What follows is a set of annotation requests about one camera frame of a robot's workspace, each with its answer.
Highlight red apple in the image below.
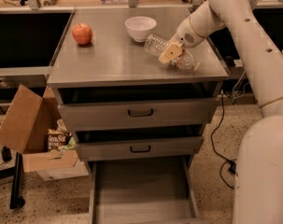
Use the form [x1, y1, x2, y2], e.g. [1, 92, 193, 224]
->
[72, 23, 92, 45]

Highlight grey drawer cabinet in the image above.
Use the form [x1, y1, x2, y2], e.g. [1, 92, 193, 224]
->
[47, 6, 231, 175]

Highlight grey drawer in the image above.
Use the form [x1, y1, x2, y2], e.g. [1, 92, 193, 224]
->
[58, 98, 218, 132]
[76, 136, 204, 161]
[88, 156, 209, 224]

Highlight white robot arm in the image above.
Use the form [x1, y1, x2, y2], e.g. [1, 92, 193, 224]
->
[159, 0, 283, 224]

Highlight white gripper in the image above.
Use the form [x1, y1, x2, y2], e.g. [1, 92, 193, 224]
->
[159, 17, 205, 63]

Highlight brown cardboard box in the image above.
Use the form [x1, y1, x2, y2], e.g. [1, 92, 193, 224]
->
[0, 85, 78, 173]

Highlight grey bottom drawer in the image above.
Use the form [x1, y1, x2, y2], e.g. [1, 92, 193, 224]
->
[88, 156, 209, 224]

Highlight grey middle drawer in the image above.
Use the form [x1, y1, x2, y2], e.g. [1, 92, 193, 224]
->
[76, 136, 204, 161]

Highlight sea salt snack bag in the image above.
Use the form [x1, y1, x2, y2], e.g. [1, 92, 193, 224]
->
[47, 129, 69, 151]

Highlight clear plastic water bottle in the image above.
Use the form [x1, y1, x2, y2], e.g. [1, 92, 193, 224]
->
[144, 35, 199, 70]

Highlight black power cable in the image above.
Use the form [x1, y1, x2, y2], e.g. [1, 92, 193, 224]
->
[210, 90, 237, 190]

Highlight black stand leg left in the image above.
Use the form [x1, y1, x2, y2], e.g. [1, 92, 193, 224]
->
[9, 153, 25, 209]

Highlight grey top drawer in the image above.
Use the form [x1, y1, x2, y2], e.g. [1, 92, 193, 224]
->
[58, 98, 218, 132]

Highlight white ceramic bowl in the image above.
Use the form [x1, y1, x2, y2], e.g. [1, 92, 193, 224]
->
[125, 16, 157, 42]

